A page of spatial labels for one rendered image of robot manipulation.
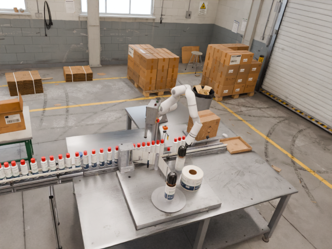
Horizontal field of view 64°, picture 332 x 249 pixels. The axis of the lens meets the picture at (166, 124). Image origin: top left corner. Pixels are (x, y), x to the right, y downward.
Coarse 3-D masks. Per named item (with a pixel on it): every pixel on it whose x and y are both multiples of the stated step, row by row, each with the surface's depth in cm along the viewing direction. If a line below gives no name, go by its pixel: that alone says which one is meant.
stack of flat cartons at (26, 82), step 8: (16, 72) 573; (24, 72) 578; (32, 72) 583; (8, 80) 536; (16, 80) 540; (24, 80) 543; (32, 80) 551; (40, 80) 559; (8, 88) 538; (16, 88) 543; (24, 88) 551; (32, 88) 559; (40, 88) 567
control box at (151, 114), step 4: (152, 100) 265; (148, 104) 257; (152, 104) 258; (148, 108) 253; (152, 108) 252; (156, 108) 252; (148, 112) 256; (152, 112) 255; (156, 112) 254; (148, 116) 258; (152, 116) 257; (156, 116) 257; (148, 120) 260; (152, 120) 259
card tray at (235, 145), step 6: (228, 138) 336; (234, 138) 340; (240, 138) 341; (228, 144) 329; (234, 144) 330; (240, 144) 332; (246, 144) 331; (228, 150) 318; (234, 150) 319; (240, 150) 316; (246, 150) 320
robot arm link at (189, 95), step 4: (184, 84) 291; (188, 84) 291; (188, 88) 281; (188, 92) 276; (192, 92) 276; (188, 96) 276; (192, 96) 275; (188, 100) 277; (192, 100) 276; (188, 104) 279; (192, 104) 277
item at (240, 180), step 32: (160, 128) 344; (224, 128) 362; (192, 160) 294; (224, 160) 301; (256, 160) 308; (96, 192) 239; (224, 192) 257; (256, 192) 262; (288, 192) 267; (96, 224) 210; (128, 224) 213; (160, 224) 217
